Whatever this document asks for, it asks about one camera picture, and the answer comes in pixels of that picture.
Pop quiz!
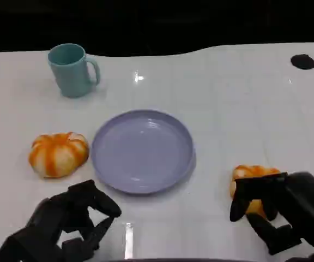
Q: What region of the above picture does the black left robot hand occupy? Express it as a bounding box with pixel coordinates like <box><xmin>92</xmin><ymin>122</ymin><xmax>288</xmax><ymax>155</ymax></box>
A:
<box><xmin>26</xmin><ymin>179</ymin><xmax>122</xmax><ymax>262</ymax></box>

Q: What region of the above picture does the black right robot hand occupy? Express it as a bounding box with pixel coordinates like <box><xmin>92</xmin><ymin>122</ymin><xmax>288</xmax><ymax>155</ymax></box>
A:
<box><xmin>229</xmin><ymin>171</ymin><xmax>314</xmax><ymax>256</ymax></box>

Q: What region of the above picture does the orange white toy bread roll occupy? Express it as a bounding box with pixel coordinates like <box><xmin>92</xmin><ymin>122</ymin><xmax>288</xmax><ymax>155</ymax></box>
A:
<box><xmin>230</xmin><ymin>164</ymin><xmax>282</xmax><ymax>221</ymax></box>
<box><xmin>28</xmin><ymin>132</ymin><xmax>89</xmax><ymax>179</ymax></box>

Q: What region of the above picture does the lilac plate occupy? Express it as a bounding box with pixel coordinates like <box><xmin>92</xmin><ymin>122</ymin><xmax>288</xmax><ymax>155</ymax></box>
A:
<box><xmin>90</xmin><ymin>109</ymin><xmax>197</xmax><ymax>195</ymax></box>

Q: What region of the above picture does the pale green mug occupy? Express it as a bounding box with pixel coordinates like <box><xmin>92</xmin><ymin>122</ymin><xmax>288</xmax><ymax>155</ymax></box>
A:
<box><xmin>47</xmin><ymin>43</ymin><xmax>101</xmax><ymax>98</ymax></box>

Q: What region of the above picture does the black round table grommet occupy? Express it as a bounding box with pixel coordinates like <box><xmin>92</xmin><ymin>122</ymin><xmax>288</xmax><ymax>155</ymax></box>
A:
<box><xmin>290</xmin><ymin>53</ymin><xmax>314</xmax><ymax>70</ymax></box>

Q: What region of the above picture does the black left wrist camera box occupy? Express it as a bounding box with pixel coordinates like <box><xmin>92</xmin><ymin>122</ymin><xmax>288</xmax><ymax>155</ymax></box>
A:
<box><xmin>0</xmin><ymin>225</ymin><xmax>63</xmax><ymax>262</ymax></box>

